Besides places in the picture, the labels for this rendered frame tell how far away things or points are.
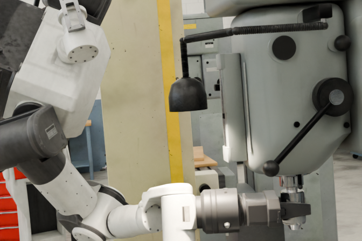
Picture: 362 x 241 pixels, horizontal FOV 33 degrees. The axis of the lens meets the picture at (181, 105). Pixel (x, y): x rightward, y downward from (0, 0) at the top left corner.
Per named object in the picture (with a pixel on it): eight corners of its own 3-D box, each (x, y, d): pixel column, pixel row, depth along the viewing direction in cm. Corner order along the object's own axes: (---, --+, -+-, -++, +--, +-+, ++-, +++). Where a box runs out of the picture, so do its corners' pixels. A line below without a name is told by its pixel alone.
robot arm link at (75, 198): (69, 244, 142) (16, 190, 128) (94, 199, 149) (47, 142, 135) (108, 252, 136) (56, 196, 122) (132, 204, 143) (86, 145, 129)
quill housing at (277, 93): (261, 183, 108) (248, 5, 107) (234, 167, 129) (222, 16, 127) (361, 172, 111) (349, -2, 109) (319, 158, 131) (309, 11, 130)
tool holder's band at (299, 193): (280, 193, 123) (280, 188, 123) (304, 192, 122) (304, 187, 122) (279, 198, 118) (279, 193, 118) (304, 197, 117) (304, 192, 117)
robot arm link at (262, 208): (279, 191, 114) (216, 195, 114) (282, 241, 114) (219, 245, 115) (272, 179, 127) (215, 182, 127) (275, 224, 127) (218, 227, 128)
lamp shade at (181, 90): (162, 111, 114) (159, 79, 114) (194, 107, 118) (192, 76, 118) (181, 112, 108) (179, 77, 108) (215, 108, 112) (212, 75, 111)
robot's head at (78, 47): (62, 70, 128) (70, 45, 121) (52, 32, 132) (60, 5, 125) (92, 68, 131) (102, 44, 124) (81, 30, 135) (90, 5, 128)
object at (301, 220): (283, 219, 123) (280, 193, 123) (306, 219, 122) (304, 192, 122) (282, 226, 119) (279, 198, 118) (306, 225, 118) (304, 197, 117)
